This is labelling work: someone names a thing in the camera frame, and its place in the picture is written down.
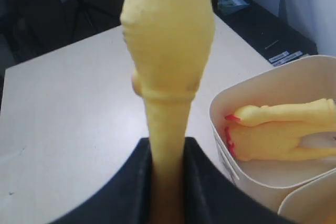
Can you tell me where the whole rubber chicken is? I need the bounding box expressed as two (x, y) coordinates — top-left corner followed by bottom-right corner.
(120, 0), (215, 223)

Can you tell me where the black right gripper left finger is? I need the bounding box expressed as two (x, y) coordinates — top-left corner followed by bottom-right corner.
(54, 136), (158, 224)

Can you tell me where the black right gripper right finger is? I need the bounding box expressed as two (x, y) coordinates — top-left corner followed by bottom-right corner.
(184, 137), (282, 223)

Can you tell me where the cream bin marked O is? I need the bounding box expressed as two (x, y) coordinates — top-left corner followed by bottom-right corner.
(278, 172), (335, 224)

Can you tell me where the cream bin marked X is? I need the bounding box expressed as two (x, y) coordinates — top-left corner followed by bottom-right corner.
(209, 56), (335, 210)

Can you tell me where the black side table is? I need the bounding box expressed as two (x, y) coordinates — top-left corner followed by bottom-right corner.
(218, 0), (318, 67)

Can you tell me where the teal paper box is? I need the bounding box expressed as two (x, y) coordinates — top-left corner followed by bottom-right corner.
(218, 0), (250, 15)

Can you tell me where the broken chicken body half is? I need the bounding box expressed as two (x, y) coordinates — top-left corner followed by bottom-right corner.
(224, 123), (335, 161)

